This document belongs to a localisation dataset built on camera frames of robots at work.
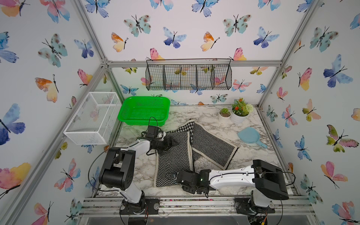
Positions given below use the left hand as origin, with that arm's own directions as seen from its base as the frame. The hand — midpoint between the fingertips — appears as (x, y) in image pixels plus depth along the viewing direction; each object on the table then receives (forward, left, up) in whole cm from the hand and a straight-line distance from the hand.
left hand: (176, 145), depth 91 cm
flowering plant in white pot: (+21, -45, +9) cm, 50 cm away
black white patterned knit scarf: (+5, -13, -5) cm, 15 cm away
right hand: (-20, -6, -3) cm, 22 cm away
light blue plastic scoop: (+10, -54, -7) cm, 56 cm away
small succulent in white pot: (+23, -36, +2) cm, 42 cm away
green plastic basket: (+37, +27, -6) cm, 46 cm away
